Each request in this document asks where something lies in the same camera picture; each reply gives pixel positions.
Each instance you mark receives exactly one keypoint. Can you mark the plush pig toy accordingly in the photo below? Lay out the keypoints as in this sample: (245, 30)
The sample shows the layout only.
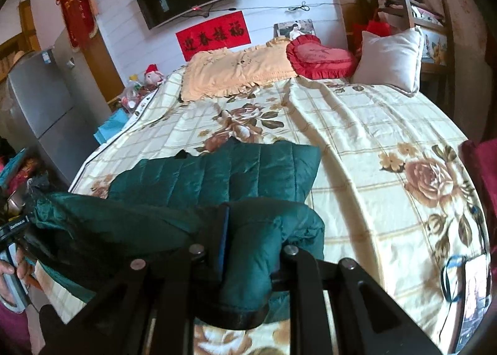
(153, 76)

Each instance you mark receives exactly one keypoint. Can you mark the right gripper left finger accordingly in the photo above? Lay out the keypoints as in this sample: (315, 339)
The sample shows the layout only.
(144, 304)

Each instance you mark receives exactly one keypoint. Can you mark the framed portrait photo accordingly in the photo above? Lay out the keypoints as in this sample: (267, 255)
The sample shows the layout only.
(293, 29)

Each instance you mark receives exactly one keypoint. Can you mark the floral cream bed quilt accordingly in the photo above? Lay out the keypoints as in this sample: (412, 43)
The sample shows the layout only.
(391, 188)

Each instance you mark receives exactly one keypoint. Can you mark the white square pillow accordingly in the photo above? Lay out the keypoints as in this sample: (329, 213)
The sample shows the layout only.
(393, 61)

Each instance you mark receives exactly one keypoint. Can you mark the peach frilled pillow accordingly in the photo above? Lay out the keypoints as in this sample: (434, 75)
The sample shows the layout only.
(223, 73)

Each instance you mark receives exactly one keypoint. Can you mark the red heart cushion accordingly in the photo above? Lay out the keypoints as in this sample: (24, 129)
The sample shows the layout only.
(311, 59)

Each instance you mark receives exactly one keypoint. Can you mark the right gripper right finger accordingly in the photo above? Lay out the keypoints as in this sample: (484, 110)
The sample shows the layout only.
(338, 308)

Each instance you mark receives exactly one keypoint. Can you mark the person's left hand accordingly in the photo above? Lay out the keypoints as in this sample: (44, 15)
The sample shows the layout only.
(24, 271)

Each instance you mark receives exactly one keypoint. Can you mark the grey refrigerator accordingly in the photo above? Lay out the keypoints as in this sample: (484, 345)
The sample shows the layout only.
(38, 111)

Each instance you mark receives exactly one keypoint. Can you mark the dark green puffer jacket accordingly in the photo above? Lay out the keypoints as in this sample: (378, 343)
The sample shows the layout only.
(243, 203)

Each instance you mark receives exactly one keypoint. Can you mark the red Chinese banner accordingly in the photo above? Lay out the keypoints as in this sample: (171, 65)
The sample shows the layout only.
(227, 31)

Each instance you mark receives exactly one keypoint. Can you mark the blue paper bag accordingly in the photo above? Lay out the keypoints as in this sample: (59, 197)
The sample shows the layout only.
(112, 126)

